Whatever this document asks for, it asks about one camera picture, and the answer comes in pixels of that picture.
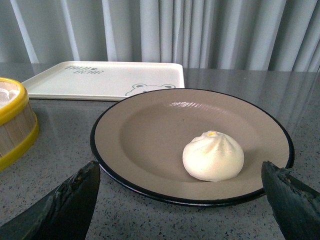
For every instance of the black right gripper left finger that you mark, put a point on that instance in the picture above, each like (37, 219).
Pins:
(63, 214)

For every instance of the beige plate with black rim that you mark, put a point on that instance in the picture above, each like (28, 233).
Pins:
(139, 142)

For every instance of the wooden steamer with yellow rims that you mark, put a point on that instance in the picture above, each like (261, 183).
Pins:
(19, 127)

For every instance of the white steamer liner cloth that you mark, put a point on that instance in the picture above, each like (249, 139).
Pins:
(8, 92)

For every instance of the white steamed bun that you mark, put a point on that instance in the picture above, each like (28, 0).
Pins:
(213, 156)

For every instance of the grey pleated curtain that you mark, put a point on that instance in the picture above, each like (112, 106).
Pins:
(275, 35)

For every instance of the cream bear tray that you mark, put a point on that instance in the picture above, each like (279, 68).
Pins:
(103, 80)

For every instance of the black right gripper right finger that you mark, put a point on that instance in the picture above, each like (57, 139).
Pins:
(295, 206)

